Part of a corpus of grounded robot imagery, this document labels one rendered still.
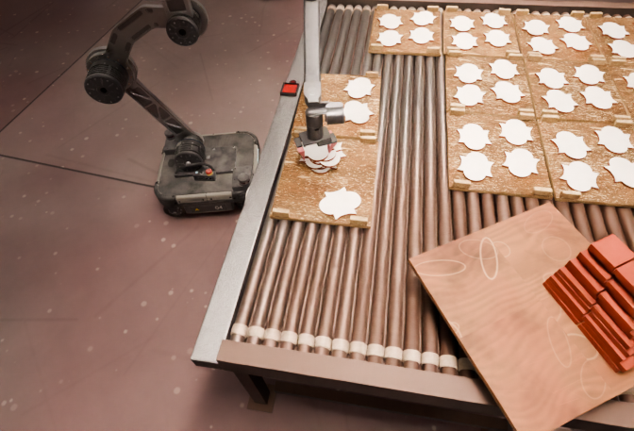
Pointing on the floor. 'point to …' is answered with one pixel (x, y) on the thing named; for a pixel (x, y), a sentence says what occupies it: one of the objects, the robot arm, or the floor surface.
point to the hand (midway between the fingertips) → (316, 154)
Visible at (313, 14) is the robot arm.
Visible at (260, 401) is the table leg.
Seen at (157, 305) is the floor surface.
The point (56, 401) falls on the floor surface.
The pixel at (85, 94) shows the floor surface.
